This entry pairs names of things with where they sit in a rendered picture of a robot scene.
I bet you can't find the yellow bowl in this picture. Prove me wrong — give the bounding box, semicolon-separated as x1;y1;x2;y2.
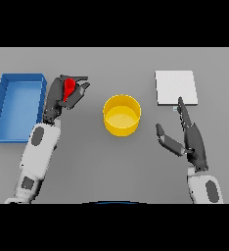
102;93;142;137

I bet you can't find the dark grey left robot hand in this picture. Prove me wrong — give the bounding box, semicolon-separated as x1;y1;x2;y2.
42;74;91;126

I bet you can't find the pale square scale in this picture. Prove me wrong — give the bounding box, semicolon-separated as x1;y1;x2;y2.
155;70;199;108

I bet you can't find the blue tray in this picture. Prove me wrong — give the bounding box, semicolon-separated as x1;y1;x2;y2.
0;73;48;144

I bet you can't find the red beaker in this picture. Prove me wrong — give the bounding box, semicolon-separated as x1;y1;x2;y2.
63;77;77;103

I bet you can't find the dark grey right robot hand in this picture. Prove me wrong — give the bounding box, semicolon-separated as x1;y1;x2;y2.
155;96;209;173

